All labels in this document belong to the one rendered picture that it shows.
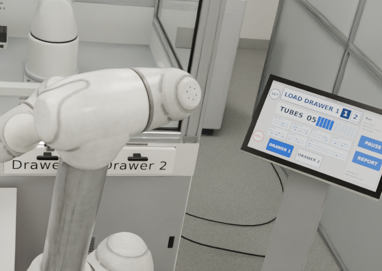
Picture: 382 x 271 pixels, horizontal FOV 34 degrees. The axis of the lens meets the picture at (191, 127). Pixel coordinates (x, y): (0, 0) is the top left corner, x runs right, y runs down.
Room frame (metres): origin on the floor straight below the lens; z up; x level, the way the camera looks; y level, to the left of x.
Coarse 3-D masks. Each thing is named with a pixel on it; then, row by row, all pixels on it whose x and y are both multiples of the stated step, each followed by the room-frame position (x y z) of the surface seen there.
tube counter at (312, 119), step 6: (312, 114) 2.03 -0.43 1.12; (306, 120) 2.01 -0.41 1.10; (312, 120) 2.01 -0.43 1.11; (318, 120) 2.01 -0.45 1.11; (324, 120) 2.01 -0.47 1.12; (330, 120) 2.01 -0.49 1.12; (318, 126) 2.00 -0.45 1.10; (324, 126) 1.99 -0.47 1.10; (330, 126) 1.99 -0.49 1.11; (336, 126) 1.99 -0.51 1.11; (342, 126) 1.99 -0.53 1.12; (348, 126) 1.99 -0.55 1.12; (336, 132) 1.97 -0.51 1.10; (342, 132) 1.97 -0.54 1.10; (348, 132) 1.97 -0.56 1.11; (354, 132) 1.97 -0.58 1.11
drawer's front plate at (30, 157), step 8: (32, 152) 1.78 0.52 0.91; (40, 152) 1.79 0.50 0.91; (56, 152) 1.81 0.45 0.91; (24, 160) 1.78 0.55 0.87; (32, 160) 1.78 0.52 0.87; (40, 160) 1.79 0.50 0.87; (48, 160) 1.80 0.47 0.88; (56, 160) 1.81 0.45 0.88; (8, 168) 1.76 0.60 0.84; (40, 168) 1.79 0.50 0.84; (48, 168) 1.80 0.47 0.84
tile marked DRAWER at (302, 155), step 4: (300, 148) 1.95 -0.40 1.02; (300, 152) 1.94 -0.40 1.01; (304, 152) 1.94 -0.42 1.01; (308, 152) 1.93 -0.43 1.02; (312, 152) 1.93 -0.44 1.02; (296, 156) 1.93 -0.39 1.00; (300, 156) 1.93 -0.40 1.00; (304, 156) 1.93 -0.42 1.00; (308, 156) 1.92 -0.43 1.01; (312, 156) 1.92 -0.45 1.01; (316, 156) 1.92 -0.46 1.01; (320, 156) 1.92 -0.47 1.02; (296, 160) 1.92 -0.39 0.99; (300, 160) 1.92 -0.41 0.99; (304, 160) 1.92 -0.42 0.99; (308, 160) 1.91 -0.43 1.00; (312, 160) 1.91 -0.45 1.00; (316, 160) 1.91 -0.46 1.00; (320, 160) 1.91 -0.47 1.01; (308, 164) 1.90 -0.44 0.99; (312, 164) 1.90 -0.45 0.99; (316, 164) 1.90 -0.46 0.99; (320, 164) 1.90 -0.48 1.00
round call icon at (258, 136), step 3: (255, 129) 2.01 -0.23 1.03; (255, 132) 2.00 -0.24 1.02; (258, 132) 2.00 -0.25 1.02; (261, 132) 2.00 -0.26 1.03; (264, 132) 2.00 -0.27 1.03; (252, 135) 2.00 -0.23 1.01; (255, 135) 2.00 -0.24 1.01; (258, 135) 1.99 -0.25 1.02; (261, 135) 1.99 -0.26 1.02; (264, 135) 1.99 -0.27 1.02; (252, 138) 1.99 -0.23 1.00; (255, 138) 1.99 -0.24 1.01; (258, 138) 1.99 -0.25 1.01; (261, 138) 1.99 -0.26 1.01; (258, 141) 1.98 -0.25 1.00; (261, 141) 1.98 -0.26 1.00
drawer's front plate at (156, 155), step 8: (120, 152) 1.88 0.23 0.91; (128, 152) 1.89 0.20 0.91; (136, 152) 1.89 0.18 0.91; (144, 152) 1.90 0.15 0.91; (152, 152) 1.91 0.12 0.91; (160, 152) 1.92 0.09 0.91; (168, 152) 1.93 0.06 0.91; (120, 160) 1.88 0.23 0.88; (152, 160) 1.91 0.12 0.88; (160, 160) 1.92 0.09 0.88; (168, 160) 1.93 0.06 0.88; (112, 168) 1.87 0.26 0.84; (128, 168) 1.89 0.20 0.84; (136, 168) 1.90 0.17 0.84; (144, 168) 1.91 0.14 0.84; (152, 168) 1.92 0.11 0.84; (168, 168) 1.93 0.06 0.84
